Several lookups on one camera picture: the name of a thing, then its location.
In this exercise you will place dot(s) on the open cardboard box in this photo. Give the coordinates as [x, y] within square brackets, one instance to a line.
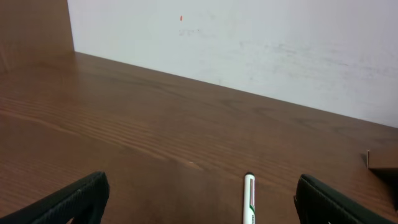
[379, 159]

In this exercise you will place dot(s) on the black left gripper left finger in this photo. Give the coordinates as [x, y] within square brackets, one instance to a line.
[83, 201]

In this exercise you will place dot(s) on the black cap whiteboard marker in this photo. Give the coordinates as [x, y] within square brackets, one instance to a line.
[249, 211]

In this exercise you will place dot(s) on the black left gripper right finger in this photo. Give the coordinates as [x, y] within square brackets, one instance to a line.
[318, 203]

